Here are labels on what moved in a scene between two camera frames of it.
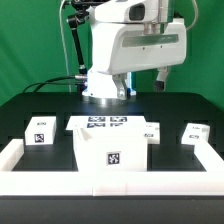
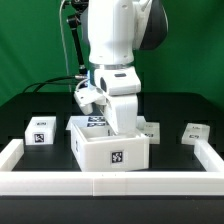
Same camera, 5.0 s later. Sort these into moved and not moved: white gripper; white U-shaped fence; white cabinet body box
Moved: white gripper
Not moved: white cabinet body box; white U-shaped fence
